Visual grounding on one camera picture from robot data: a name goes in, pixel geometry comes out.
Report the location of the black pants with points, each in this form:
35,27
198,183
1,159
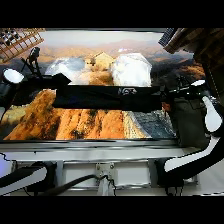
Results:
100,98

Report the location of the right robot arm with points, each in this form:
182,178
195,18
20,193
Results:
196,168

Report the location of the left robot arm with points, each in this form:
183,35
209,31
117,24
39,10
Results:
31,83

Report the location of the white garment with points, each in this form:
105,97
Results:
131,70

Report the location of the dark grey garment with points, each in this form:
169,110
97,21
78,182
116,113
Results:
189,123

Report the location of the brown wooden rack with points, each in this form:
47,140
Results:
20,42

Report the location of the silver frame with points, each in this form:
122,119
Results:
86,150

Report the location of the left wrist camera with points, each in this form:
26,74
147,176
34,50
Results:
34,54

